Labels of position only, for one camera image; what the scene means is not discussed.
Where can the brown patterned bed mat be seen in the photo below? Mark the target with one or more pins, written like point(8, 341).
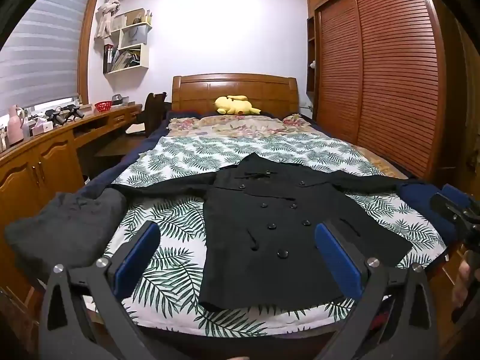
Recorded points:
point(386, 165)

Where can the floral quilt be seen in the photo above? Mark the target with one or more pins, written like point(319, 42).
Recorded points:
point(225, 127)

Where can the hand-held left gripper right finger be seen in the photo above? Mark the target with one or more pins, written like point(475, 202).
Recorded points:
point(337, 262)

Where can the white wall shelf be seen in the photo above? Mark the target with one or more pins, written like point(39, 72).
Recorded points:
point(131, 37)

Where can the grey window blind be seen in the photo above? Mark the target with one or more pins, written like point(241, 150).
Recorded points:
point(41, 52)

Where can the wooden bed headboard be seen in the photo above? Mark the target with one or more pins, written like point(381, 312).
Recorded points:
point(240, 86)

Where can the leaf-print blanket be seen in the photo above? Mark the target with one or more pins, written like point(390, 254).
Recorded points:
point(168, 270)

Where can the pink thermos jug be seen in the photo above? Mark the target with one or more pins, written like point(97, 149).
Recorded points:
point(15, 127)

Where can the hanging beige cloth doll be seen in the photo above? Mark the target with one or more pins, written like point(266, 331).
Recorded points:
point(107, 11)

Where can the red basket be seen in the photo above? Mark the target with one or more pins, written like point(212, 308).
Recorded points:
point(103, 107)

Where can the dark grey folded cloth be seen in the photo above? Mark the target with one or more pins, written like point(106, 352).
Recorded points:
point(67, 225)

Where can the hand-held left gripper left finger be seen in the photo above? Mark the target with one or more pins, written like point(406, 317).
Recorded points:
point(137, 258)

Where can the wooden desk cabinet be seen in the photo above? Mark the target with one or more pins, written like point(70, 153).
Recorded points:
point(45, 165)

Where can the person's right hand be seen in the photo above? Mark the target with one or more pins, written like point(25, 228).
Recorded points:
point(462, 285)

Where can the wooden slatted wardrobe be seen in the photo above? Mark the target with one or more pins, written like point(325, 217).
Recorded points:
point(390, 63)

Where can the dark wooden chair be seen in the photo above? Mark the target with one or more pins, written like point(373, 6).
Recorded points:
point(153, 112)

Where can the black double-breasted coat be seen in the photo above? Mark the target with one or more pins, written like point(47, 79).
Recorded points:
point(262, 232)

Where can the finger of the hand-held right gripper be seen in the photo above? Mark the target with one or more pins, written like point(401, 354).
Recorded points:
point(455, 195)

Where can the yellow plush toy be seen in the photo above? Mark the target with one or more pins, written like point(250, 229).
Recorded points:
point(236, 105)

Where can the tissue box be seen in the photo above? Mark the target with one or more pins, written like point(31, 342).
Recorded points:
point(42, 126)

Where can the black device on stand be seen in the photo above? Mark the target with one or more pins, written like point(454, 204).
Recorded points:
point(56, 117)
point(74, 111)

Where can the navy blue folded cloth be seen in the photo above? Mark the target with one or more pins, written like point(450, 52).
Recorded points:
point(416, 202)

